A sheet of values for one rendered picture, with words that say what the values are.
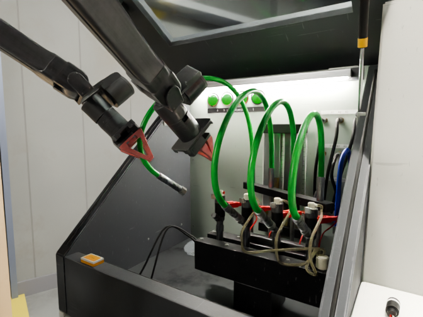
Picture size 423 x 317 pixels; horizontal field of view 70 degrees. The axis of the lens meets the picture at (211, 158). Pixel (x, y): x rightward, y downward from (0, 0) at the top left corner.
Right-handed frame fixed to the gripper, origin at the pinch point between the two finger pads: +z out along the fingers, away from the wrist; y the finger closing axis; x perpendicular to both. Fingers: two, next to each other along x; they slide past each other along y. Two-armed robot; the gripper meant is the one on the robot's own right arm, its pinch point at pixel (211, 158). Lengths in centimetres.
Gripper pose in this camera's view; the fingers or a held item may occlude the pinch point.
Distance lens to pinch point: 75.8
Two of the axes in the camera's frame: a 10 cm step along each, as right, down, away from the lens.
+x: -6.6, -0.9, 7.5
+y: 5.3, -7.6, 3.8
